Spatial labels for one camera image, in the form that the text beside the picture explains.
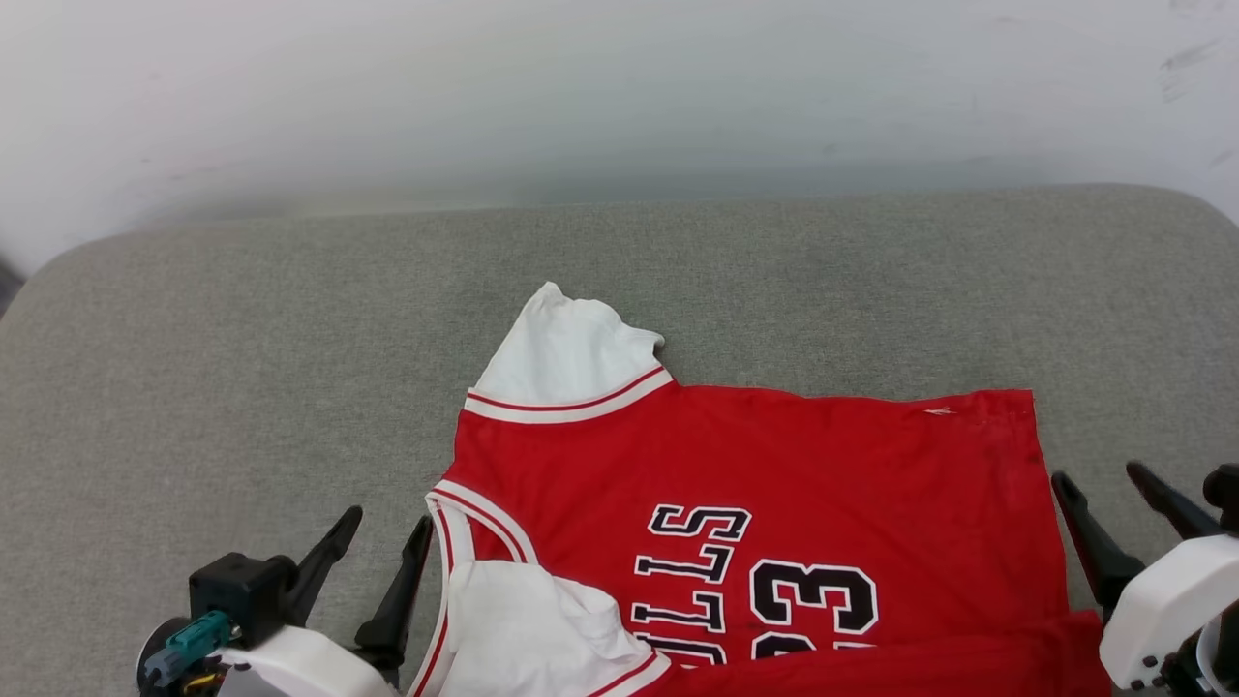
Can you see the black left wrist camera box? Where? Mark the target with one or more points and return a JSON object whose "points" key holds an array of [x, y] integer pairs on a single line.
{"points": [[242, 590]]}

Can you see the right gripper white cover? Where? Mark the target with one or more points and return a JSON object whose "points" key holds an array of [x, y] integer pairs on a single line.
{"points": [[1166, 600]]}

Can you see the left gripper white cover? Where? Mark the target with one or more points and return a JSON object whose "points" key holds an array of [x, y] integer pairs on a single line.
{"points": [[310, 668]]}

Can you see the grey fabric sofa seat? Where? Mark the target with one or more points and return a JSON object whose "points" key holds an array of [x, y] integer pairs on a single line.
{"points": [[290, 339]]}

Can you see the red Bulls basketball jersey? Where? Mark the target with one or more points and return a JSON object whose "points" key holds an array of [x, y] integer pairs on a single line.
{"points": [[794, 465]]}

